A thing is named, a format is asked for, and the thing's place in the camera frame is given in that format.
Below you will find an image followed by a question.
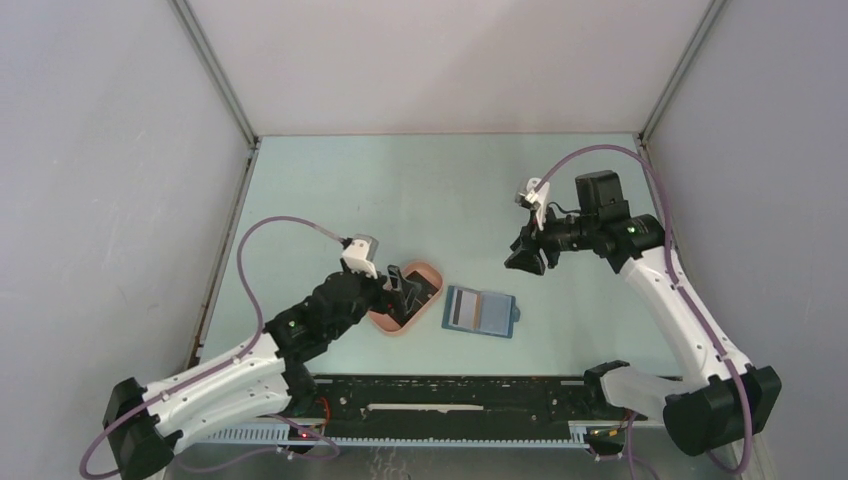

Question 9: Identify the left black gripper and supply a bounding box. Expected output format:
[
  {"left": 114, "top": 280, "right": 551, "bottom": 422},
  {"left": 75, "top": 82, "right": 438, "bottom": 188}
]
[{"left": 327, "top": 262, "right": 419, "bottom": 340}]

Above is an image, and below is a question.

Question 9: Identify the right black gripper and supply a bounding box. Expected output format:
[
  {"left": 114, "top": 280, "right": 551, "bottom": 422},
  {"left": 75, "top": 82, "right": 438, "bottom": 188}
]
[{"left": 505, "top": 202, "right": 598, "bottom": 276}]

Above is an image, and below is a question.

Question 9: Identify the pink oval tray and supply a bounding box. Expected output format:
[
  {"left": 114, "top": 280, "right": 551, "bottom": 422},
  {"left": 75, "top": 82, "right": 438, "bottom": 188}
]
[{"left": 367, "top": 260, "right": 446, "bottom": 337}]

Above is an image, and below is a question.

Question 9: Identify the gold credit card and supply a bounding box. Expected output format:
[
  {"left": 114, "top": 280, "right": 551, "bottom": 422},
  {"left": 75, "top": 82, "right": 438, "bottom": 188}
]
[{"left": 471, "top": 292, "right": 483, "bottom": 331}]

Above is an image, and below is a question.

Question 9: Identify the blue card holder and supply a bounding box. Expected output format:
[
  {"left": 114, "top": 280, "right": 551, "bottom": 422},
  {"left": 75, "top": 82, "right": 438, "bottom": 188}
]
[{"left": 442, "top": 285, "right": 521, "bottom": 339}]

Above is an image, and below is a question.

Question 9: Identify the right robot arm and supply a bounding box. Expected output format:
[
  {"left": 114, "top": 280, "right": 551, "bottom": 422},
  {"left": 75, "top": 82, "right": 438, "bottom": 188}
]
[{"left": 504, "top": 170, "right": 782, "bottom": 456}]

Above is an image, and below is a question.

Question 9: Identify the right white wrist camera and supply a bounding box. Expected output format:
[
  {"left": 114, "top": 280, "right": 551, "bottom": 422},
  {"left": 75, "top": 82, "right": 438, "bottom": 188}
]
[{"left": 515, "top": 177, "right": 550, "bottom": 231}]

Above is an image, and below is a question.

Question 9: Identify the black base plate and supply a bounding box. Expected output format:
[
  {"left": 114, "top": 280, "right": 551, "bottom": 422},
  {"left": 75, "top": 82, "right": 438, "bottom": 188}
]
[{"left": 291, "top": 375, "right": 626, "bottom": 443}]

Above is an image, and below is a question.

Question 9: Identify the aluminium frame rail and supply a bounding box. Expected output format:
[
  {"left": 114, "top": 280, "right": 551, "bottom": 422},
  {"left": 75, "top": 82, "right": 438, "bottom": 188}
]
[{"left": 148, "top": 377, "right": 757, "bottom": 452}]

